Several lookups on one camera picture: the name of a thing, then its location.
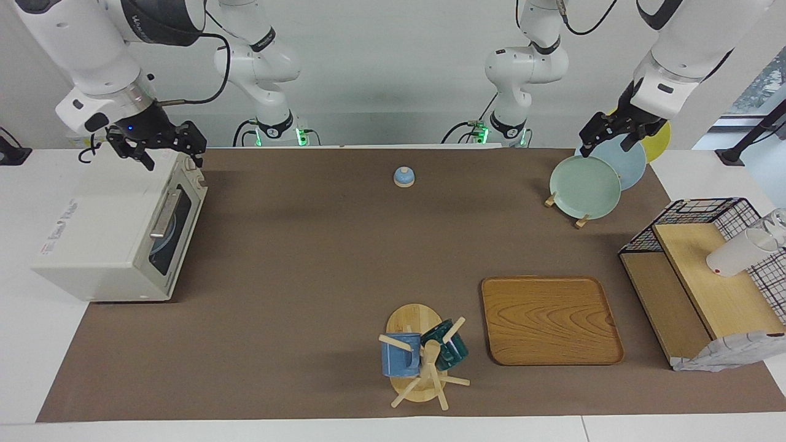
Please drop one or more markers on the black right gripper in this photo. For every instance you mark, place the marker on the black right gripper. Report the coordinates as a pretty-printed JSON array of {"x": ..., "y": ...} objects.
[{"x": 147, "y": 130}]

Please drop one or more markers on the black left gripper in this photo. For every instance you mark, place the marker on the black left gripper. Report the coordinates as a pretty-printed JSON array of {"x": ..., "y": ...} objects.
[{"x": 620, "y": 123}]

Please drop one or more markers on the small light blue plate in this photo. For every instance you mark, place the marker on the small light blue plate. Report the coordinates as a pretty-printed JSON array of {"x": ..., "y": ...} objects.
[{"x": 164, "y": 238}]

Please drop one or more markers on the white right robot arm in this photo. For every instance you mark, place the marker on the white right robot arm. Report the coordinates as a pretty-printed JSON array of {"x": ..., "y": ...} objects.
[{"x": 92, "y": 55}]

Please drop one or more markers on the white toaster oven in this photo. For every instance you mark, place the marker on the white toaster oven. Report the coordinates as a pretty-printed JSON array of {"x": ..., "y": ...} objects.
[{"x": 98, "y": 233}]

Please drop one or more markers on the large light blue plate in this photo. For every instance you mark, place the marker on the large light blue plate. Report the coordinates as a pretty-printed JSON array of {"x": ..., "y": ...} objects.
[{"x": 629, "y": 166}]

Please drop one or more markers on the pale green plate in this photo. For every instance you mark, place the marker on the pale green plate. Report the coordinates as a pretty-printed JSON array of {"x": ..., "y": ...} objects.
[{"x": 583, "y": 187}]

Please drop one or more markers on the yellow plate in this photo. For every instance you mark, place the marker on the yellow plate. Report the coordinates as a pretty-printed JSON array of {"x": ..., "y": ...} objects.
[{"x": 658, "y": 140}]

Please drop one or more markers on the wooden plate rack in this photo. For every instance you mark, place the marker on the wooden plate rack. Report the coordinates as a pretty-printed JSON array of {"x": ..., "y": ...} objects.
[{"x": 581, "y": 221}]

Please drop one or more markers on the black stand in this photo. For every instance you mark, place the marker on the black stand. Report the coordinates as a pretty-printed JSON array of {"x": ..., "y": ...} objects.
[{"x": 755, "y": 132}]

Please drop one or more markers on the white plastic cup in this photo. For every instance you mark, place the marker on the white plastic cup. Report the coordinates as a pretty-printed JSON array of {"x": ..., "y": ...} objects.
[{"x": 734, "y": 255}]

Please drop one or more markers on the brown table mat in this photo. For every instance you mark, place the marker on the brown table mat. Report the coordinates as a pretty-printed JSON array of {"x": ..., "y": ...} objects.
[{"x": 307, "y": 276}]

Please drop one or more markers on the clear glass cup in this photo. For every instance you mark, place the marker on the clear glass cup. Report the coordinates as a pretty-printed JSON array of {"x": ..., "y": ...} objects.
[{"x": 777, "y": 221}]

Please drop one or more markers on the wooden serving tray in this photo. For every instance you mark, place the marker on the wooden serving tray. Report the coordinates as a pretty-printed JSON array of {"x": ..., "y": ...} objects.
[{"x": 549, "y": 320}]

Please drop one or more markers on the wooden step shelf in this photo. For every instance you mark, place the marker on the wooden step shelf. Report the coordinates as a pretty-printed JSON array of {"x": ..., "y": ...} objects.
[{"x": 724, "y": 294}]

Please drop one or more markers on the blue bell with wooden knob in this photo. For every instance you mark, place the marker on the blue bell with wooden knob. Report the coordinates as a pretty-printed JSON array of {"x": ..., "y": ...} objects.
[{"x": 403, "y": 177}]

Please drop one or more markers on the grey patterned cloth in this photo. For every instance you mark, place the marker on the grey patterned cloth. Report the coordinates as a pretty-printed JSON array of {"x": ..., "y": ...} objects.
[{"x": 724, "y": 356}]

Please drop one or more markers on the dark green mug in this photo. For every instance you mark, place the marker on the dark green mug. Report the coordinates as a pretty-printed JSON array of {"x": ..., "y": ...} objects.
[{"x": 451, "y": 350}]

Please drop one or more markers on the wooden mug tree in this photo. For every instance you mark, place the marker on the wooden mug tree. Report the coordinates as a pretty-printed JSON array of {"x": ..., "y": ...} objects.
[{"x": 416, "y": 319}]

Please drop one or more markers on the blue mug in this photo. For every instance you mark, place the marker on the blue mug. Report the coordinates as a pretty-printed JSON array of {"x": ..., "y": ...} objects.
[{"x": 399, "y": 359}]

